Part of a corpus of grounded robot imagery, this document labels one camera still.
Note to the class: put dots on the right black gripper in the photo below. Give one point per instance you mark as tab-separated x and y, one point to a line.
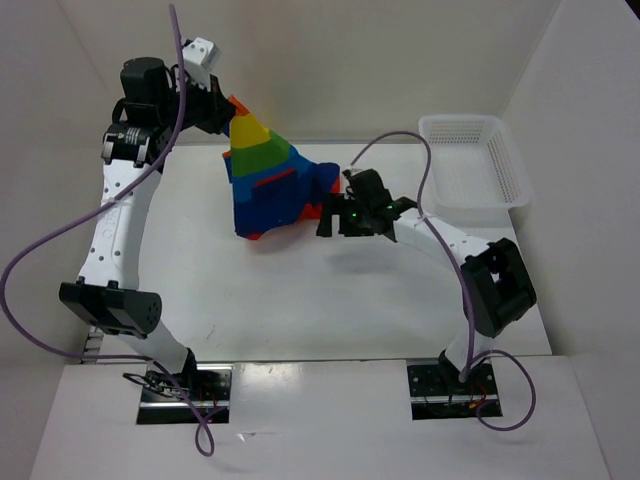
332	204

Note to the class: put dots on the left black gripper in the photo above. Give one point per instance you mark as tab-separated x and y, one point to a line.
220	108

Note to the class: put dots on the rainbow striped shorts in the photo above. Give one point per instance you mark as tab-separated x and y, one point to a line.
273	184

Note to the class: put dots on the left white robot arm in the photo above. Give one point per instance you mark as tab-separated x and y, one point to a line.
158	103

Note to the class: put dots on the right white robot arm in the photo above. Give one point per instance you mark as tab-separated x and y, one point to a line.
495	284

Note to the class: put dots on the white perforated plastic basket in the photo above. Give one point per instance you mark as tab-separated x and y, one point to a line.
476	166

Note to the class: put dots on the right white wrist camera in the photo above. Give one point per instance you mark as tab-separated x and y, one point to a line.
350	174

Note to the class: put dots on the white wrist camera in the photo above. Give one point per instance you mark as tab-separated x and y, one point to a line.
199	57
350	174

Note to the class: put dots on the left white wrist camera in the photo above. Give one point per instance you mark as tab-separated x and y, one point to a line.
199	57

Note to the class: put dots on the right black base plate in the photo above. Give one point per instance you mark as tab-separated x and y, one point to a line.
432	398

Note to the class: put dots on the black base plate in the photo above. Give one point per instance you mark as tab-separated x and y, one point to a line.
432	398
162	404

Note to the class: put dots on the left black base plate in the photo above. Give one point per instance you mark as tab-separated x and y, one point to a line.
162	404

